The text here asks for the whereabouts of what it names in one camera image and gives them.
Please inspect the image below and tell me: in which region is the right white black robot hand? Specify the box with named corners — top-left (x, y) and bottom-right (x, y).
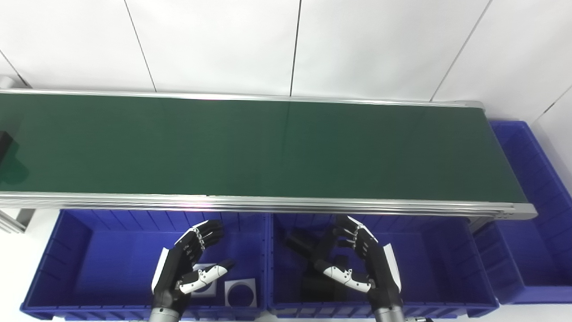
top-left (314, 215), bottom-right (403, 309)

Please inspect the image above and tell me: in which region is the black cylinder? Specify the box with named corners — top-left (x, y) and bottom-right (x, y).
top-left (0, 131), bottom-right (13, 167)

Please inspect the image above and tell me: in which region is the black block part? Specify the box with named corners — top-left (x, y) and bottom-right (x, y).
top-left (302, 255), bottom-right (354, 303)

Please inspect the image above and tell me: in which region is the aluminium conveyor leg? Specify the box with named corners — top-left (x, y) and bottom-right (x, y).
top-left (468, 216), bottom-right (497, 234)
top-left (0, 208), bottom-right (35, 234)

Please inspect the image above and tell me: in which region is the blue bin with white plates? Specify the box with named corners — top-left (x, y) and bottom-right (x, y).
top-left (20, 209), bottom-right (270, 322)

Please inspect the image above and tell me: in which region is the empty blue plastic bin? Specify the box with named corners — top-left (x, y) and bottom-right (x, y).
top-left (473, 120), bottom-right (572, 305)

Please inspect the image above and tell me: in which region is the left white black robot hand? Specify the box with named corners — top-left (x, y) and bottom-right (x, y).
top-left (151, 219), bottom-right (236, 310)

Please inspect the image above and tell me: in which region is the green conveyor belt aluminium frame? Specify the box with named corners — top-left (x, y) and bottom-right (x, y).
top-left (0, 76), bottom-right (538, 220)

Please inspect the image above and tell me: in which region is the blue bin with black parts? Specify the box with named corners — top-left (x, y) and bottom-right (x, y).
top-left (267, 212), bottom-right (500, 319)

